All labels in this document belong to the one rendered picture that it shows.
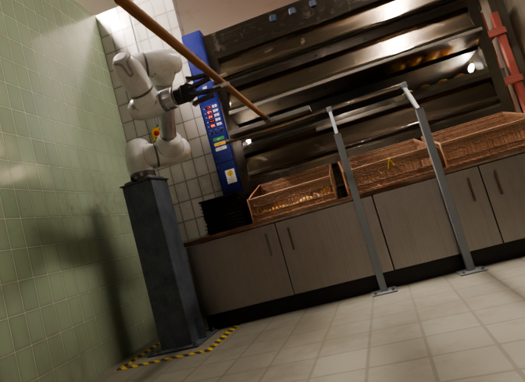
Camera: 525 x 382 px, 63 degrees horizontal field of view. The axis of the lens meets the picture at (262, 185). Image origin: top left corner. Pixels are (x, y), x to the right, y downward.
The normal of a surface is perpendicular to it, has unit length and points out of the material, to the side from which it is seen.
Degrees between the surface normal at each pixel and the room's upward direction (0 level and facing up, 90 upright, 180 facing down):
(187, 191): 90
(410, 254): 90
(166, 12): 90
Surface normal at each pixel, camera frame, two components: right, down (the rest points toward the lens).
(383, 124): -0.29, -0.37
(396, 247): -0.21, -0.04
